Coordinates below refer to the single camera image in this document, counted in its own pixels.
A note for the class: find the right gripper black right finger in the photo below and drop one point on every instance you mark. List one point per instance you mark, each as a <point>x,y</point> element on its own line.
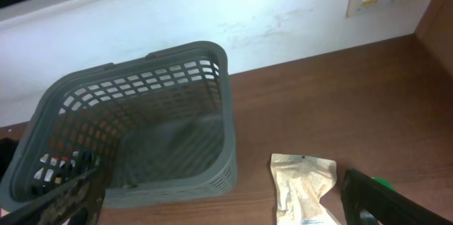
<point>367,201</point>

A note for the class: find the beige food pouch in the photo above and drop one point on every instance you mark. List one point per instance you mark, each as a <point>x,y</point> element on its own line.
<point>300,183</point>

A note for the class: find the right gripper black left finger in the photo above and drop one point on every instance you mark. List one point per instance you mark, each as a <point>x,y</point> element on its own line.
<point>78,201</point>

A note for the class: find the green lid spice jar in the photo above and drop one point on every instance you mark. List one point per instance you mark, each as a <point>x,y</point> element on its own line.
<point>384,182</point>

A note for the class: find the grey plastic basket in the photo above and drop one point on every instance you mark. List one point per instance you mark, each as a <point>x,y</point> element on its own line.
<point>159,129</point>

